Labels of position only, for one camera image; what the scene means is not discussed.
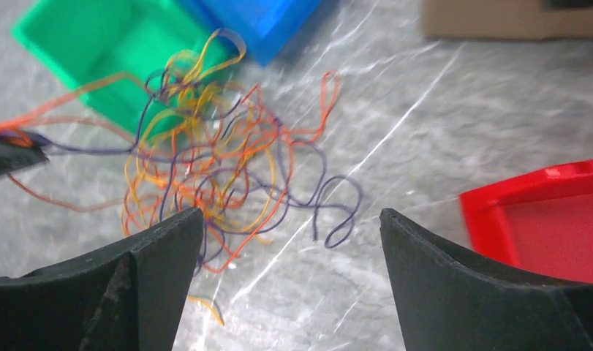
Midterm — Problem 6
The blue plastic bin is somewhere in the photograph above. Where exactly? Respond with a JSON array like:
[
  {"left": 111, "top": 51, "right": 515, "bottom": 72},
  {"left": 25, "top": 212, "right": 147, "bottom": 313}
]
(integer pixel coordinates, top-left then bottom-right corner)
[{"left": 178, "top": 0, "right": 321, "bottom": 67}]

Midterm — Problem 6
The green plastic bin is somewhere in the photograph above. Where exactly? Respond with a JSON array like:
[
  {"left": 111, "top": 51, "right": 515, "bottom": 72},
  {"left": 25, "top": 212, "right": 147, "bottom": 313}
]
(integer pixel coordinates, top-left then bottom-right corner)
[{"left": 10, "top": 0, "right": 239, "bottom": 137}]

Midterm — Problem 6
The orange thin cable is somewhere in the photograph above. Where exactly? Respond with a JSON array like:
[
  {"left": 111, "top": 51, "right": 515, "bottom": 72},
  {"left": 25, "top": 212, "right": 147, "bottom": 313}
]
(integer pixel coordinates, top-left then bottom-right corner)
[{"left": 0, "top": 69, "right": 341, "bottom": 275}]

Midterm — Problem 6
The tan plastic toolbox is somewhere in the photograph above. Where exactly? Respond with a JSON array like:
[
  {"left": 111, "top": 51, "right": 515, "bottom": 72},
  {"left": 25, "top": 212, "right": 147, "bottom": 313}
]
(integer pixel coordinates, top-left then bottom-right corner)
[{"left": 420, "top": 0, "right": 593, "bottom": 40}]

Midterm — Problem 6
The red plastic bin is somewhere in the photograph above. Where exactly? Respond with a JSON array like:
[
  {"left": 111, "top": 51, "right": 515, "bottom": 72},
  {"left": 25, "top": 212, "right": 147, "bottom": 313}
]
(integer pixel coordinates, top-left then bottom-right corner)
[{"left": 458, "top": 159, "right": 593, "bottom": 283}]

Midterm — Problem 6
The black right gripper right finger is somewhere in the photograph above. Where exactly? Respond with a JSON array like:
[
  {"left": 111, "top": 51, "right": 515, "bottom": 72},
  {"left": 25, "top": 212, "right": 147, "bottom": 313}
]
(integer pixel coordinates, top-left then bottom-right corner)
[{"left": 379, "top": 208, "right": 593, "bottom": 350}]

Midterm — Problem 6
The purple thin cable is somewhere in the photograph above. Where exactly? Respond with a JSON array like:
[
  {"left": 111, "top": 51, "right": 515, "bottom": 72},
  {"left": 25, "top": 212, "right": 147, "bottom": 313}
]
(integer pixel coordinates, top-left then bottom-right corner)
[{"left": 0, "top": 29, "right": 364, "bottom": 277}]

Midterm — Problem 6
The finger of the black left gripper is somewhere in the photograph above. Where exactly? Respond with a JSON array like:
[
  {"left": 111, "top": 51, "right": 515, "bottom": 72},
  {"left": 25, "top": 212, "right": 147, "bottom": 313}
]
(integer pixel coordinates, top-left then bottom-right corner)
[{"left": 0, "top": 132, "right": 50, "bottom": 177}]

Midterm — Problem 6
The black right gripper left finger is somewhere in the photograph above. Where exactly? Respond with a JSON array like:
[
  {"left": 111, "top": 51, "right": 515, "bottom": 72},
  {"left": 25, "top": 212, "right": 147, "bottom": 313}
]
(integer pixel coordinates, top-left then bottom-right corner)
[{"left": 0, "top": 208, "right": 203, "bottom": 350}]

